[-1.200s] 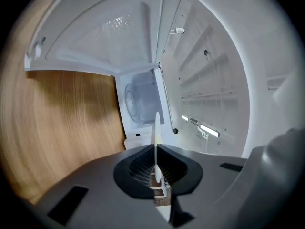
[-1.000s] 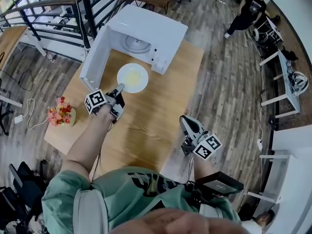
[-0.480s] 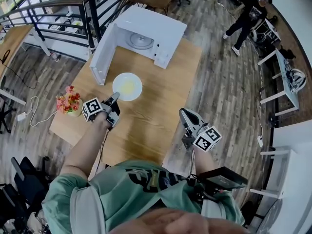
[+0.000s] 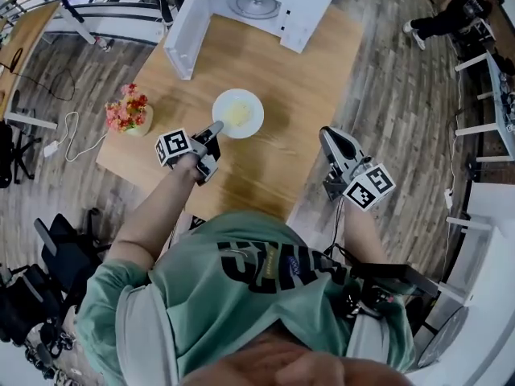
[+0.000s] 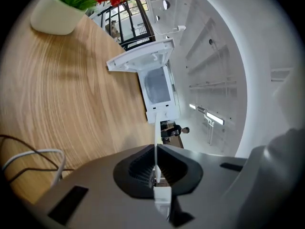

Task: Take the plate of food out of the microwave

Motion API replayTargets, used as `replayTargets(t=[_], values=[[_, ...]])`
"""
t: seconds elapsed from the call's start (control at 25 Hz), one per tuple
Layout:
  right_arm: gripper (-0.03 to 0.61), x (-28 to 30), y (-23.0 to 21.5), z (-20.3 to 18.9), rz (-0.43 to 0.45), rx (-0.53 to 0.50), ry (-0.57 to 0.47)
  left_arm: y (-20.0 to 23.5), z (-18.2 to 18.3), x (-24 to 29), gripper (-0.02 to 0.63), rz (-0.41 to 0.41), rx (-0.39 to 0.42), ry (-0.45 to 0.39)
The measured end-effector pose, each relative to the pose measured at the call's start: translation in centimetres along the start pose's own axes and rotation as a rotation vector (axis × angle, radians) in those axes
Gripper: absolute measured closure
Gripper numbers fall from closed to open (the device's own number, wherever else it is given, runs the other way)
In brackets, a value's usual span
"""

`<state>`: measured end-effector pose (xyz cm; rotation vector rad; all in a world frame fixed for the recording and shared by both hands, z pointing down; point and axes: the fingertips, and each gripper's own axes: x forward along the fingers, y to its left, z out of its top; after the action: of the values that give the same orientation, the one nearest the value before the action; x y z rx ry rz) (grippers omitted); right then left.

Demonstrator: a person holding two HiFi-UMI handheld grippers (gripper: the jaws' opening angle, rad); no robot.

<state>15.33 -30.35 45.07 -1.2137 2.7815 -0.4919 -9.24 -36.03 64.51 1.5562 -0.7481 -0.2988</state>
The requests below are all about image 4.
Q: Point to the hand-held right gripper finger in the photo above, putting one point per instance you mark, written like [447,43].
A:
[333,151]
[352,145]

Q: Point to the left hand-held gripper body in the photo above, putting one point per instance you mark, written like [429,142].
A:
[175,145]

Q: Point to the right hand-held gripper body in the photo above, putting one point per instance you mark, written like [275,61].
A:
[370,187]

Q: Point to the yellowish residue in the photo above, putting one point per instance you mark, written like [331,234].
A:
[237,113]

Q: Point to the white plate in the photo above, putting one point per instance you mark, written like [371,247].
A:
[253,107]

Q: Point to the person's left forearm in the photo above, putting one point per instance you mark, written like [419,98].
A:
[157,207]

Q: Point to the person's right forearm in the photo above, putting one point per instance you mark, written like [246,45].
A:
[362,235]

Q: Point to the pink flowers in pale pot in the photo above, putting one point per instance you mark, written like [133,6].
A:
[128,111]

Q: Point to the white floor adapter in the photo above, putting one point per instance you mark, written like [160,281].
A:
[448,199]

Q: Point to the black flat box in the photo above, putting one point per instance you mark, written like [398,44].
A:
[402,278]

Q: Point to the white shelf unit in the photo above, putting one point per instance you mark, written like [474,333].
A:
[479,255]

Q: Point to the glass turntable plate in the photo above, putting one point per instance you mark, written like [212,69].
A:
[257,4]

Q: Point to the white desk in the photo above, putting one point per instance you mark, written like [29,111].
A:
[501,107]
[32,121]

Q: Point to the black office chair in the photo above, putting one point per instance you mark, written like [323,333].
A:
[68,255]
[8,151]

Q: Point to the round dark table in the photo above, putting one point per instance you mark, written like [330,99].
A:
[446,336]

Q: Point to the black metal railing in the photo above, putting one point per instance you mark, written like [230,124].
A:
[70,6]

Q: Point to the green printed t-shirt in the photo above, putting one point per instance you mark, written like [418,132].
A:
[241,308]

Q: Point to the wooden desk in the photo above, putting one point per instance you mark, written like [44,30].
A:
[24,42]

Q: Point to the person's head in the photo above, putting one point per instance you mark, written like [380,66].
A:
[289,364]

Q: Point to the black clamp mount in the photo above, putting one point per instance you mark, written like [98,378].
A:
[368,300]

